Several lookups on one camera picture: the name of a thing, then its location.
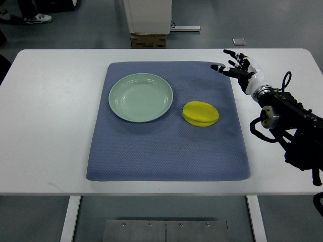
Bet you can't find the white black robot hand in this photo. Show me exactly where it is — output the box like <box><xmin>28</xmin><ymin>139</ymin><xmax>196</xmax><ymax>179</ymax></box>
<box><xmin>210</xmin><ymin>49</ymin><xmax>268</xmax><ymax>100</ymax></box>

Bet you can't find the yellow starfruit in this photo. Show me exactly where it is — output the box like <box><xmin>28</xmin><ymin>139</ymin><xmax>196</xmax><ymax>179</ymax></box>
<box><xmin>182</xmin><ymin>101</ymin><xmax>220</xmax><ymax>127</ymax></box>

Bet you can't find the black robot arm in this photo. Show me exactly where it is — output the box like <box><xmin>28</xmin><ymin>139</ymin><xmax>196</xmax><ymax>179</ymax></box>
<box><xmin>250</xmin><ymin>71</ymin><xmax>322</xmax><ymax>186</ymax></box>

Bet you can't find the light green plate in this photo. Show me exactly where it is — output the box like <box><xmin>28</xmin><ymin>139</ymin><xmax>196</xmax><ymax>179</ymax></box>
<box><xmin>109</xmin><ymin>73</ymin><xmax>174</xmax><ymax>123</ymax></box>

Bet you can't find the grey floor outlet cover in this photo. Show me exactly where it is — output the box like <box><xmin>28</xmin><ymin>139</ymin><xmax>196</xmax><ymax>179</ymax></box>
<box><xmin>232</xmin><ymin>38</ymin><xmax>246</xmax><ymax>46</ymax></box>

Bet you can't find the white table foot bar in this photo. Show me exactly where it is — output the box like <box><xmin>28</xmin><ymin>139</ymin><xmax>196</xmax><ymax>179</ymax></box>
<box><xmin>170</xmin><ymin>25</ymin><xmax>201</xmax><ymax>32</ymax></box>

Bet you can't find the blue grey cushion mat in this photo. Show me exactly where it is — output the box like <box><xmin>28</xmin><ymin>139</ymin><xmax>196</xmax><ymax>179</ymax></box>
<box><xmin>86</xmin><ymin>62</ymin><xmax>250</xmax><ymax>182</ymax></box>

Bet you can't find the brown cardboard box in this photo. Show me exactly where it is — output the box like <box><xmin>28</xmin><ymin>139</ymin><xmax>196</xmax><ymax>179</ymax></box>
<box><xmin>130</xmin><ymin>34</ymin><xmax>167</xmax><ymax>49</ymax></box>

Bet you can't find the white table leg right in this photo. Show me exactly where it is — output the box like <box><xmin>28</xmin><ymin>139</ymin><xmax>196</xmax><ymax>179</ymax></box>
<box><xmin>246</xmin><ymin>196</ymin><xmax>267</xmax><ymax>242</ymax></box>

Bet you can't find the white table leg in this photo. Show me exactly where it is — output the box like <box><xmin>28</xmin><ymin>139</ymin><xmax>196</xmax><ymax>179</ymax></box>
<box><xmin>60</xmin><ymin>196</ymin><xmax>81</xmax><ymax>242</ymax></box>
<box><xmin>246</xmin><ymin>196</ymin><xmax>267</xmax><ymax>242</ymax></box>

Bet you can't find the white table leg left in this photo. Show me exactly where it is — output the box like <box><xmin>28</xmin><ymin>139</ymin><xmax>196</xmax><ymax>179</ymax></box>
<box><xmin>60</xmin><ymin>196</ymin><xmax>81</xmax><ymax>242</ymax></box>

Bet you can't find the black white wheeled device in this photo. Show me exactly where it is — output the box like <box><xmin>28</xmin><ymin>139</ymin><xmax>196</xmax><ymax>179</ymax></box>
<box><xmin>42</xmin><ymin>0</ymin><xmax>79</xmax><ymax>13</ymax></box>

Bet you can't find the white sneaker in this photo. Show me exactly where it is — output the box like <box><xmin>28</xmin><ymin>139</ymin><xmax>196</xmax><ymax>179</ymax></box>
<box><xmin>24</xmin><ymin>13</ymin><xmax>52</xmax><ymax>24</ymax></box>
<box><xmin>0</xmin><ymin>9</ymin><xmax>11</xmax><ymax>21</ymax></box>

